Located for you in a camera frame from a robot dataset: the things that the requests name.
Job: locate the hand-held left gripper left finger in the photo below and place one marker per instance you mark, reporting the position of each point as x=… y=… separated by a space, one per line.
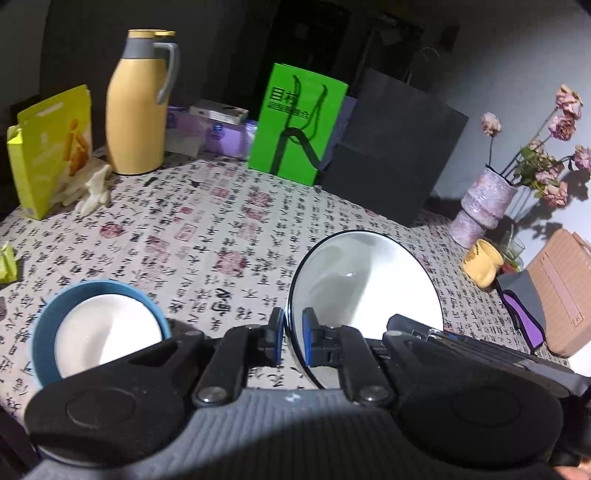
x=278 y=332

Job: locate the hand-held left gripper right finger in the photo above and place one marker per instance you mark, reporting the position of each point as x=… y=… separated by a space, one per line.
x=308 y=339

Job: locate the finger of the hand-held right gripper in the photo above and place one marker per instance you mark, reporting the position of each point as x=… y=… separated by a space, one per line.
x=461 y=344

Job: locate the large white bowl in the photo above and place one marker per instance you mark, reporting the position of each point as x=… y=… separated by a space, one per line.
x=369 y=277

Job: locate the small white bowl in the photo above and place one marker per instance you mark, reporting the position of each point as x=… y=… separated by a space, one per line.
x=106 y=332

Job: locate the blue bowl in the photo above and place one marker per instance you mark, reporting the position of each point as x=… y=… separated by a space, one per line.
x=44 y=332

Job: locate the grey and purple pouch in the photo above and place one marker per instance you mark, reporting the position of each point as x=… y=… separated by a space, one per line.
x=521 y=295

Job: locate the yellow mug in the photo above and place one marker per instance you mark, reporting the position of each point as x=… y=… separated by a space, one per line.
x=482 y=263

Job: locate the pink suitcase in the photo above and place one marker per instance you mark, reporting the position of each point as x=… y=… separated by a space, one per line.
x=563 y=286

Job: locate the clear drinking glass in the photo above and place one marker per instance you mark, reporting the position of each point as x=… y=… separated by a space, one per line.
x=515 y=251

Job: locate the calligraphy print tablecloth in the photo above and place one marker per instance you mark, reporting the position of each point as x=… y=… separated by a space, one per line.
x=184 y=240

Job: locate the purple ceramic vase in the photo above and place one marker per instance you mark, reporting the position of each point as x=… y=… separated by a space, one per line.
x=485 y=198

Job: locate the green paper bag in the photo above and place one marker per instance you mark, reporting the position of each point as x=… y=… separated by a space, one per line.
x=268 y=152

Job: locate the purple tissue pack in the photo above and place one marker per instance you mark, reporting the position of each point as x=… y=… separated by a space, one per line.
x=226 y=136

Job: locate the black paper bag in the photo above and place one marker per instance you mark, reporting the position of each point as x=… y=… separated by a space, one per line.
x=392 y=152

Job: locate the small white box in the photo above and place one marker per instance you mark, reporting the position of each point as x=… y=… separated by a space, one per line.
x=217 y=110

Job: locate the yellow thermos jug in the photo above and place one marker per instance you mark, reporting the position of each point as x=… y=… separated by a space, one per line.
x=136 y=115

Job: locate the dried pink rose bouquet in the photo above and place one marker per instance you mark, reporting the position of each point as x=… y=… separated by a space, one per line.
x=568 y=99

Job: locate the small green wrapper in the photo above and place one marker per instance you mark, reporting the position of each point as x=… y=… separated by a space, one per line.
x=7 y=267

